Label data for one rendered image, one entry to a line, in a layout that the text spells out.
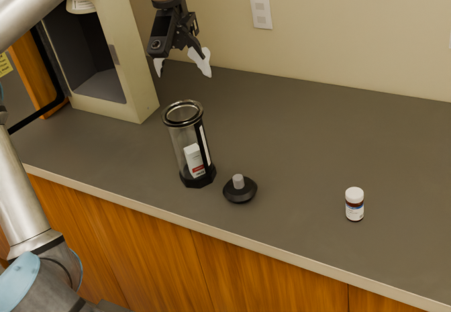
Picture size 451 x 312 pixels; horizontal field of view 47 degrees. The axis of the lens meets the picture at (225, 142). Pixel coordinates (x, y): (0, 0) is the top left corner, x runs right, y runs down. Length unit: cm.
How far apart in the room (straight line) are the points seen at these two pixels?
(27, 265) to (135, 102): 85
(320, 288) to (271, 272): 14
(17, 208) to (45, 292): 21
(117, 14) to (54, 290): 89
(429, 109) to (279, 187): 53
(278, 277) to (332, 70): 74
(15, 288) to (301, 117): 99
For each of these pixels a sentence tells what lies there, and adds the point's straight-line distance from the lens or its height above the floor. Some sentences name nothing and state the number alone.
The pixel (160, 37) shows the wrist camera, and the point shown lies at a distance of 116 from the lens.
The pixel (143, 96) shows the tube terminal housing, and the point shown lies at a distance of 173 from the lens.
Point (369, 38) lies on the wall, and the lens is 168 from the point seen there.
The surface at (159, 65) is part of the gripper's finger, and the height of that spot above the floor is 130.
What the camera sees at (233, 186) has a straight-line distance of 136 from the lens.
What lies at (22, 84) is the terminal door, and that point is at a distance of 182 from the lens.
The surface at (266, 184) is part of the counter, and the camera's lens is 140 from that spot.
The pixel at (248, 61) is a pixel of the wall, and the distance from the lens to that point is 192.
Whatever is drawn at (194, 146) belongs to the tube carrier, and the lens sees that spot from 134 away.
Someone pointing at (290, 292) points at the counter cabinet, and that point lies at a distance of 142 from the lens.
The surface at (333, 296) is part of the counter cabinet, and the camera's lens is 135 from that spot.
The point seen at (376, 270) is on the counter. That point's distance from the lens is 120.
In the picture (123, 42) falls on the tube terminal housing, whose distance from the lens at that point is 163.
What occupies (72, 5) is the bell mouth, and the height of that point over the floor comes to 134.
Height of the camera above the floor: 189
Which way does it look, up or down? 37 degrees down
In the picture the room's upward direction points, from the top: 12 degrees counter-clockwise
